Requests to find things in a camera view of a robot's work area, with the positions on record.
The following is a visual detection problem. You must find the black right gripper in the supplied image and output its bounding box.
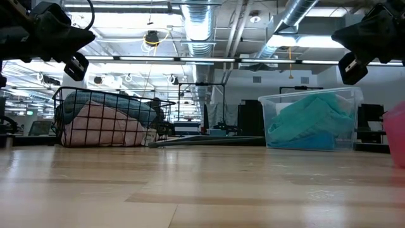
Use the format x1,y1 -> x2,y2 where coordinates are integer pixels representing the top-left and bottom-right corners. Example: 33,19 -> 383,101
331,0 -> 405,86

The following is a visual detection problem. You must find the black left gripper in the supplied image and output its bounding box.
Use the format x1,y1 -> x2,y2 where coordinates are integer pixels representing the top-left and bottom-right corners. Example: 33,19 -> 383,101
0,0 -> 96,82

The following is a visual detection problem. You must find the blue striped button shirt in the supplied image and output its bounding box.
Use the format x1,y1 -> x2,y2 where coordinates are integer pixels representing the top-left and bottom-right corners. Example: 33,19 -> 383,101
62,91 -> 158,127

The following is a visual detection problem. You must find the teal cloth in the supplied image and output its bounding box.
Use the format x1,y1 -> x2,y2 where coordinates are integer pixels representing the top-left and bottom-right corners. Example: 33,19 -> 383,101
267,92 -> 356,149

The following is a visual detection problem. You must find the white building column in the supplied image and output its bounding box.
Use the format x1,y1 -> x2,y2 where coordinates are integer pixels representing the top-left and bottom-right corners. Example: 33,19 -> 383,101
61,65 -> 88,96

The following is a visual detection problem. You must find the yellow hanging tag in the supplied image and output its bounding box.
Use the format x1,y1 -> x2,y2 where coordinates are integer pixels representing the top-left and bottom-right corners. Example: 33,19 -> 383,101
287,46 -> 294,80

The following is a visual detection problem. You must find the black ceiling lamp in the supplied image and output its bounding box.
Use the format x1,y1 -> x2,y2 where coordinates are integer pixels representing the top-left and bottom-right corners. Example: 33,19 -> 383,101
144,29 -> 161,48

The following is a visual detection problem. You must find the clear plastic bin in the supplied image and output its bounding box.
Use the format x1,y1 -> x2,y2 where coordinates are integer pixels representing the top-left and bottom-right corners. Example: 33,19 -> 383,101
258,86 -> 365,152

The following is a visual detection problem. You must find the red translucent plastic tray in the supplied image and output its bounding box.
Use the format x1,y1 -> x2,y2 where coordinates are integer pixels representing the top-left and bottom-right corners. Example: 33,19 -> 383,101
382,101 -> 405,169

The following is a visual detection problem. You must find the blue cloth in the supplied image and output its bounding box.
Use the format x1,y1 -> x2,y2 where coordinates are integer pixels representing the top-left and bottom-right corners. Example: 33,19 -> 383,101
268,132 -> 337,151

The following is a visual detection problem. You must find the person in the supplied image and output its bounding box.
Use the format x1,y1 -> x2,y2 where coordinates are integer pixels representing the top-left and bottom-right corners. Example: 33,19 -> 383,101
147,97 -> 167,132

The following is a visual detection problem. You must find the black cabinet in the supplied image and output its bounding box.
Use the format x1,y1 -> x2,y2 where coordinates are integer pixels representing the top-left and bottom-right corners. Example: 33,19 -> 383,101
237,99 -> 265,137

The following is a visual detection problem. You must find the long linear ceiling light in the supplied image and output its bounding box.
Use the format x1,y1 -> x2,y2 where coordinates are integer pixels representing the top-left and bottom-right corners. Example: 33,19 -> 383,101
6,54 -> 405,67

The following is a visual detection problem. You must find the blue white striped box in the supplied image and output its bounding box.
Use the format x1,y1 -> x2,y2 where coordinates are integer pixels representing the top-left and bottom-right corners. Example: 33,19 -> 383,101
173,121 -> 201,136

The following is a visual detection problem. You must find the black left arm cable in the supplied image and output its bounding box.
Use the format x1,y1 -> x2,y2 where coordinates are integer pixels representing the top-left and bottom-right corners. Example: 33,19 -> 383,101
82,0 -> 96,32

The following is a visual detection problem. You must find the silver round air duct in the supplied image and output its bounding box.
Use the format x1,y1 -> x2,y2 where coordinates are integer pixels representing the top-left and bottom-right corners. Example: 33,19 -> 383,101
254,0 -> 320,60
179,0 -> 216,85

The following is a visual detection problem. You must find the black wire basket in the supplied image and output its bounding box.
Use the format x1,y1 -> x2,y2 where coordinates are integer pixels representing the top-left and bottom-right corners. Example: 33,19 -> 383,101
51,86 -> 177,149

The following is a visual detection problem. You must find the black metal station frame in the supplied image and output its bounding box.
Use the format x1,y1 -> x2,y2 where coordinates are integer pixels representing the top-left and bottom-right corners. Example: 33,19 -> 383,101
279,85 -> 325,95

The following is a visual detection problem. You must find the black aluminium table frame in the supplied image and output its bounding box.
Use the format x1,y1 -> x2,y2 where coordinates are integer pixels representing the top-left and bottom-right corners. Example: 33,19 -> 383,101
0,134 -> 391,155

